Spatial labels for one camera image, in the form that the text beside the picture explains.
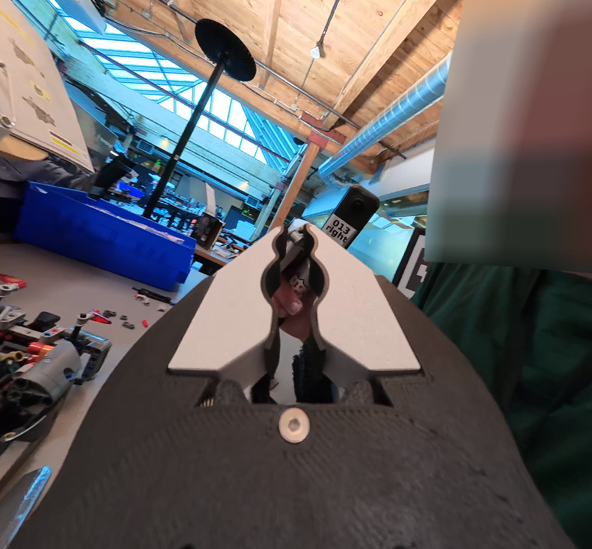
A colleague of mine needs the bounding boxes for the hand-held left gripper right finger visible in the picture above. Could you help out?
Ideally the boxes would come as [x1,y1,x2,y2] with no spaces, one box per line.
[303,224,421,401]

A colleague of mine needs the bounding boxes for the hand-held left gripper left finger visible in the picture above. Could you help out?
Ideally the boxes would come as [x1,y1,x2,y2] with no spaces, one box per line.
[167,225,285,404]

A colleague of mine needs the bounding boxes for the lego technic car chassis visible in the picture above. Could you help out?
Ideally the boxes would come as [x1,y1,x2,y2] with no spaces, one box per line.
[0,276,113,443]

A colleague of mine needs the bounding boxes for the grey lego fin assembly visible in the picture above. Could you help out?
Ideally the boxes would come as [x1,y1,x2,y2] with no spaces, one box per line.
[0,465,52,538]

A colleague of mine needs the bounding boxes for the lego instruction booklet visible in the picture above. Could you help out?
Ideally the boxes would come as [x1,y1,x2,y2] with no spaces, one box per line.
[0,0,95,173]

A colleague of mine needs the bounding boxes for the person's right hand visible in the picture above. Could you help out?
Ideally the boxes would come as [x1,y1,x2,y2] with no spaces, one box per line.
[270,281,321,344]

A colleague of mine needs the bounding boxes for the dark cardboard box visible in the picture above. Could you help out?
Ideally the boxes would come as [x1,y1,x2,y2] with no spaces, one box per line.
[192,213,226,250]

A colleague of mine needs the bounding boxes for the clear plastic parts bags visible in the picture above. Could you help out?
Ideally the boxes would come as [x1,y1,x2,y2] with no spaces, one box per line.
[106,216,186,240]

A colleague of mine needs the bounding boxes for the blue plastic parts bin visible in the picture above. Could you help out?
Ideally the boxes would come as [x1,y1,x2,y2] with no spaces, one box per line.
[14,181,197,291]

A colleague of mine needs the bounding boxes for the black support pole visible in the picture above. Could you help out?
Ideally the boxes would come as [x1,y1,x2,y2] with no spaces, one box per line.
[142,18,257,219]

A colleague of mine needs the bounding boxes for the wooden post red bracket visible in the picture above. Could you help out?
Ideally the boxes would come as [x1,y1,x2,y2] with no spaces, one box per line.
[267,130,344,231]

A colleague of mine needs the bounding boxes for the silver ventilation duct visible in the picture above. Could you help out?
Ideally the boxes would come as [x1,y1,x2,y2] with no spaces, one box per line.
[317,52,453,185]

